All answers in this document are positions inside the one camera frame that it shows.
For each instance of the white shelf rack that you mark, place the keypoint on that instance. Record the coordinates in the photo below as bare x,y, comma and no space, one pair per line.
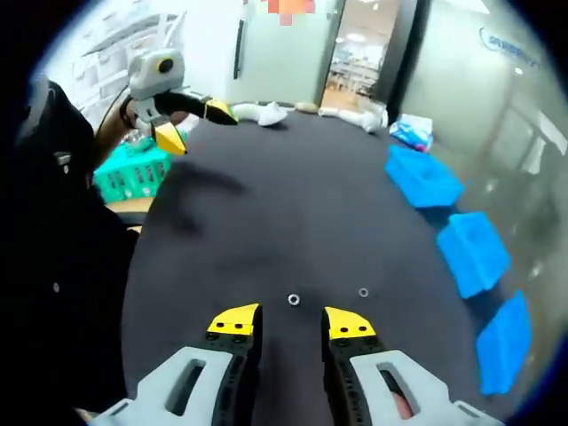
111,49

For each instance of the green plastic basket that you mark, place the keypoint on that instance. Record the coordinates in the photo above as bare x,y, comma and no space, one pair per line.
128,173

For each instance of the blue plastic bin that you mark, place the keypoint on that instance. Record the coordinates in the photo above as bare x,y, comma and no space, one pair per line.
421,177
475,253
506,346

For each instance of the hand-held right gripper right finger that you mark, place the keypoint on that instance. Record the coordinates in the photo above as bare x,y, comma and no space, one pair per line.
421,395

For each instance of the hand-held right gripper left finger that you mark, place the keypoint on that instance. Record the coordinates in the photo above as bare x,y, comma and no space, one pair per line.
168,390

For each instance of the blue tissue pack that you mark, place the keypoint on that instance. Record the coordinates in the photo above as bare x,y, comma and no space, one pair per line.
412,133

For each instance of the black office chair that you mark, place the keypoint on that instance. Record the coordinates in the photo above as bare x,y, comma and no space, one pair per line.
128,220

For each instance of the small tan object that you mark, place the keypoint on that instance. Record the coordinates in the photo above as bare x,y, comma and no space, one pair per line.
305,107

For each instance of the person's black clothed torso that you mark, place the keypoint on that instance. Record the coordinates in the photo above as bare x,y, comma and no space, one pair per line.
57,266

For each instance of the white cloth roll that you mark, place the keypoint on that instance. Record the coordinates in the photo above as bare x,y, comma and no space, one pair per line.
355,117

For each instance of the person's left hand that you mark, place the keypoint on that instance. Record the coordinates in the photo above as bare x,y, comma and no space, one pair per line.
184,123

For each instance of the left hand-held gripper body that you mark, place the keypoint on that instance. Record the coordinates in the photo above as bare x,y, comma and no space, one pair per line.
151,75

